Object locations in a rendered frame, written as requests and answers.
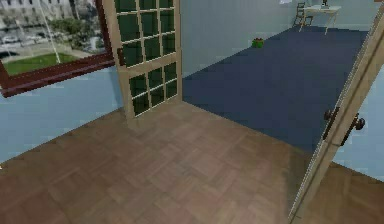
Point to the dark round door knob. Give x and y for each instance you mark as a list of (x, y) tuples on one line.
[(357, 124), (329, 115)]

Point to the white table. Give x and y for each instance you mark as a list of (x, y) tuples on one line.
[(321, 10)]

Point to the beige wooden door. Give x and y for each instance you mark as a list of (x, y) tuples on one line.
[(346, 110)]

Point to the small green box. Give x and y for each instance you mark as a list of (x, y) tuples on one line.
[(257, 42)]

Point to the dark red framed window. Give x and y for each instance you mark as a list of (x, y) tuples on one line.
[(50, 33)]

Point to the dark wooden chair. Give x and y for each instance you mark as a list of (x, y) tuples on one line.
[(301, 15)]

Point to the beige glass paned door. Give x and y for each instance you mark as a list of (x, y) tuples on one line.
[(146, 50)]

